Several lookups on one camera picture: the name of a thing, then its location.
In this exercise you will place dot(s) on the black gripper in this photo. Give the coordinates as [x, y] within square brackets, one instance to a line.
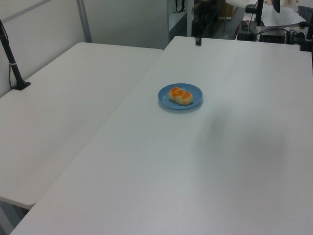
[203, 17]

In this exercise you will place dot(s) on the orange glazed bread roll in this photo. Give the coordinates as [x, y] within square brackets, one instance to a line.
[181, 96]

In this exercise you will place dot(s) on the blue round plate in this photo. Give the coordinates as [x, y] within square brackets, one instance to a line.
[163, 96]

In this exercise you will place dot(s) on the white shelf unit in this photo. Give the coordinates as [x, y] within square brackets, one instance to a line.
[188, 24]

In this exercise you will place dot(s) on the brown cardboard box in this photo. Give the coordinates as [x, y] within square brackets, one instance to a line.
[228, 12]

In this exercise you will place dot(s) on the black device with lights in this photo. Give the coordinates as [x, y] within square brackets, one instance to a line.
[247, 35]

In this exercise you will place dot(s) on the black monitor stand pole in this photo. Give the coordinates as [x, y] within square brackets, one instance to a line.
[259, 12]

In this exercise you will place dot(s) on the black electronics box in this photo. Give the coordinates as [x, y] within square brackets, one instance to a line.
[274, 38]

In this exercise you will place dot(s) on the white paper sheet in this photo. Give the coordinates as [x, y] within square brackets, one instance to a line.
[281, 18]

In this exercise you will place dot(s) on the black power strip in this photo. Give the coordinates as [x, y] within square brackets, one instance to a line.
[297, 38]

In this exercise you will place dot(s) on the black clamp stand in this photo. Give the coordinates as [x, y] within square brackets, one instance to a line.
[305, 45]

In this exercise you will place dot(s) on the white side table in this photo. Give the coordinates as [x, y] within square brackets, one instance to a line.
[61, 110]

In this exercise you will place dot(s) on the grey metal partition post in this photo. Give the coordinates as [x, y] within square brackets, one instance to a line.
[84, 22]

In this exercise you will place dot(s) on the black camera stand pole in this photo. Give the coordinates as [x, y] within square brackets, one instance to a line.
[12, 63]

